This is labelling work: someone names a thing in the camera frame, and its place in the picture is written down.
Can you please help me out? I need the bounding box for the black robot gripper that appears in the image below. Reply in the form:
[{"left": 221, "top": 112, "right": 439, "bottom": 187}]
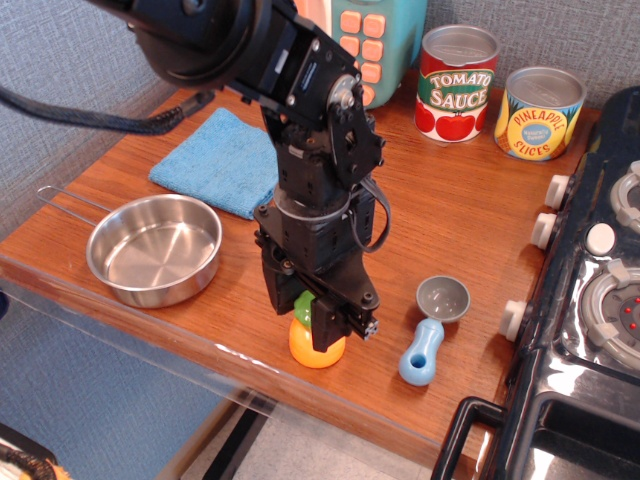
[{"left": 254, "top": 182, "right": 380, "bottom": 352}]

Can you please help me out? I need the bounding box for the orange toy with green cap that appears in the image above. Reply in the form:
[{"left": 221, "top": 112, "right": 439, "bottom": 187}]
[{"left": 288, "top": 291, "right": 346, "bottom": 369}]

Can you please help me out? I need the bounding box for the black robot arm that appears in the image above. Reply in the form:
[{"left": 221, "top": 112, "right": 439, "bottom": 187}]
[{"left": 101, "top": 1, "right": 386, "bottom": 351}]

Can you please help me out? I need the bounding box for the tomato sauce can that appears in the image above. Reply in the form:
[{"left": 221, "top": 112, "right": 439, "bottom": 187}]
[{"left": 414, "top": 24, "right": 500, "bottom": 143}]

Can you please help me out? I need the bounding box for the pineapple slices can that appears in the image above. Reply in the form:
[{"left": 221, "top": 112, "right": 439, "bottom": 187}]
[{"left": 494, "top": 66, "right": 587, "bottom": 162}]

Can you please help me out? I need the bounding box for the blue grey toy scoop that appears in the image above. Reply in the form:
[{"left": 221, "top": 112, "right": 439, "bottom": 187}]
[{"left": 398, "top": 275, "right": 471, "bottom": 387}]

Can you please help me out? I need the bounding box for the stainless steel pan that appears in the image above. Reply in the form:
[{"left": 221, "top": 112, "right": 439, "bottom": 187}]
[{"left": 37, "top": 185, "right": 223, "bottom": 309}]

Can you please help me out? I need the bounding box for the blue folded cloth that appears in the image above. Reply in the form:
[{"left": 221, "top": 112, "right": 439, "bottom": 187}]
[{"left": 149, "top": 108, "right": 278, "bottom": 220}]

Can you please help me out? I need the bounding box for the teal toy microwave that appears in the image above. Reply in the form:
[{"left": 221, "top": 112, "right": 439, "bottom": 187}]
[{"left": 295, "top": 0, "right": 428, "bottom": 109}]

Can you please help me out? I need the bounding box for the black toy stove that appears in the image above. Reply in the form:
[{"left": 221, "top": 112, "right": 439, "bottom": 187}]
[{"left": 432, "top": 87, "right": 639, "bottom": 479}]

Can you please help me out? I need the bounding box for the orange plush toy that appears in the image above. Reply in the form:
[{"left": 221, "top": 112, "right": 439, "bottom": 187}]
[{"left": 1, "top": 444, "right": 70, "bottom": 480}]

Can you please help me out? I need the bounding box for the black braided cable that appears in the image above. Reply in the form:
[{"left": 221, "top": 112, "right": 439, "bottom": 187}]
[{"left": 0, "top": 84, "right": 216, "bottom": 136}]

